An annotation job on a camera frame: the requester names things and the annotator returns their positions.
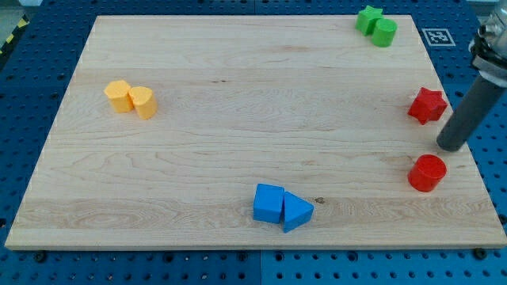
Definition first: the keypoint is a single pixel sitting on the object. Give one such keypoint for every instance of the white fiducial marker tag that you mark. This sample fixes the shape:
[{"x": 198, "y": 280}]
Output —
[{"x": 438, "y": 37}]

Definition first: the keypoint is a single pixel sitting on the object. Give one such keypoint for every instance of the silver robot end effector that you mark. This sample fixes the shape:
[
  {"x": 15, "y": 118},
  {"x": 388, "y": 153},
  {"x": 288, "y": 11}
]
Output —
[{"x": 488, "y": 48}]

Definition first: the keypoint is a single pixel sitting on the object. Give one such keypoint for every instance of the wooden board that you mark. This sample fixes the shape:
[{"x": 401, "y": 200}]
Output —
[{"x": 303, "y": 102}]

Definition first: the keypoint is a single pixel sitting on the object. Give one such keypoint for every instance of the red cylinder block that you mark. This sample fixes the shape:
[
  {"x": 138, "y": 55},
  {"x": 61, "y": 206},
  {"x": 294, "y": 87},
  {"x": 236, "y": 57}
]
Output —
[{"x": 427, "y": 172}]

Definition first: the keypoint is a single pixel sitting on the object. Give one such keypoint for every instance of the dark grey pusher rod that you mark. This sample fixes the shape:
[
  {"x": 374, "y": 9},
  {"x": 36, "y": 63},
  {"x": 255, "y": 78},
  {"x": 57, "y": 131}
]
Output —
[{"x": 483, "y": 94}]

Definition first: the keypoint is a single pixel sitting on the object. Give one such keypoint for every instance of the green cylinder block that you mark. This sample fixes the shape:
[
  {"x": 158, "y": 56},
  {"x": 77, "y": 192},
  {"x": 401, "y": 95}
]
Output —
[{"x": 384, "y": 33}]

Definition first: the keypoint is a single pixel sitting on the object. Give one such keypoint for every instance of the green star block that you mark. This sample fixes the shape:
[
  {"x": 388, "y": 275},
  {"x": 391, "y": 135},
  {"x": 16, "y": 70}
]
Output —
[{"x": 366, "y": 19}]

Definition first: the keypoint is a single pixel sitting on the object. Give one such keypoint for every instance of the blue cube block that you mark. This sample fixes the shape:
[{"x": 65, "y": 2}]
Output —
[{"x": 268, "y": 203}]

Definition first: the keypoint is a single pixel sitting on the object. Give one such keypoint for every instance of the blue triangle block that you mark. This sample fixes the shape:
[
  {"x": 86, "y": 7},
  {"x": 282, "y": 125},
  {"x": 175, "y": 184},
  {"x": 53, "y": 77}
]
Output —
[{"x": 297, "y": 211}]

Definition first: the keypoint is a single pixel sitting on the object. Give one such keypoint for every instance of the yellow heart block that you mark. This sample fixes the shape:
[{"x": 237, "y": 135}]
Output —
[{"x": 144, "y": 101}]

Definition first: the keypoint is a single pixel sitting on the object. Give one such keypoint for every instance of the black yellow hazard tape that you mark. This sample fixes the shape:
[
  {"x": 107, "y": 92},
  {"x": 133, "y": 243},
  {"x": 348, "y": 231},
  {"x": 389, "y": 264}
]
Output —
[{"x": 13, "y": 38}]

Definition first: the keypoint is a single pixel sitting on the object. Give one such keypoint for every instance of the red star block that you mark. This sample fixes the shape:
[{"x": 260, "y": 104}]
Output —
[{"x": 428, "y": 105}]

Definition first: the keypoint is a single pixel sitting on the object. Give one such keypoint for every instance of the yellow hexagon block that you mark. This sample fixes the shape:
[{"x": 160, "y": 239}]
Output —
[{"x": 117, "y": 93}]

